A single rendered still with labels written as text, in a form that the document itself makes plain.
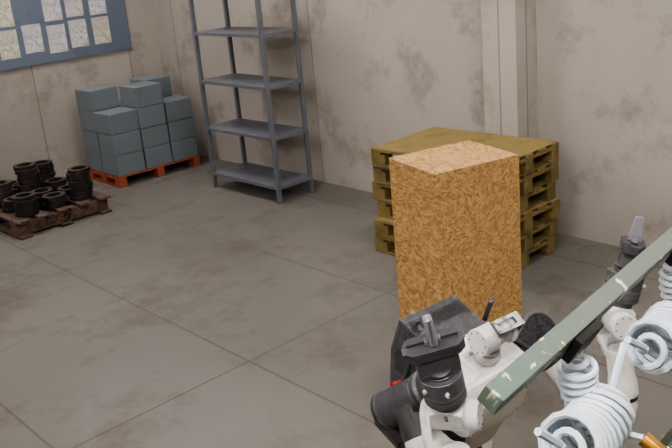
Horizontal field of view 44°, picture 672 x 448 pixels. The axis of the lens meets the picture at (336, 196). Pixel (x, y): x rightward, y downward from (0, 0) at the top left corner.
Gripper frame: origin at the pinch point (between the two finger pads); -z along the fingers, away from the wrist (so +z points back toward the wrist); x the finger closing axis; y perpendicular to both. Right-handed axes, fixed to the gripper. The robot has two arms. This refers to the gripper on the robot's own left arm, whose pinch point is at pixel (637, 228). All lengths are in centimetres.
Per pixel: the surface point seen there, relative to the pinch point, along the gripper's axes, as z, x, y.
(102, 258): 181, -371, 367
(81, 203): 165, -458, 449
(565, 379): -3, 126, 13
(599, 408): -3, 130, 10
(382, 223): 101, -393, 146
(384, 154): 48, -384, 153
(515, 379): -7, 140, 18
